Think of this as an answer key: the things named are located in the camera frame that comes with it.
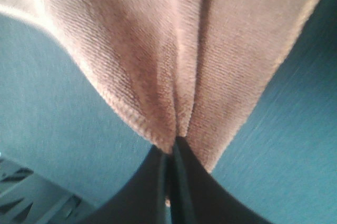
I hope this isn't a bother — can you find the grey perforated laundry basket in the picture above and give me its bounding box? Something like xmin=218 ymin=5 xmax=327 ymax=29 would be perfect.
xmin=1 ymin=157 xmax=94 ymax=223

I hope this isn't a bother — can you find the brown towel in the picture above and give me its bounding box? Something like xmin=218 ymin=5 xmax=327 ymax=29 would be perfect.
xmin=1 ymin=0 xmax=320 ymax=171

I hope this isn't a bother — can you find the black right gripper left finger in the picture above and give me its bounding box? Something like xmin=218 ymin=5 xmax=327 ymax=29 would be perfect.
xmin=81 ymin=146 xmax=168 ymax=223

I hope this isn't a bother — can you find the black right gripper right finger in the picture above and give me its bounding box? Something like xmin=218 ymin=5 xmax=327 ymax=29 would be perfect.
xmin=169 ymin=137 xmax=270 ymax=223

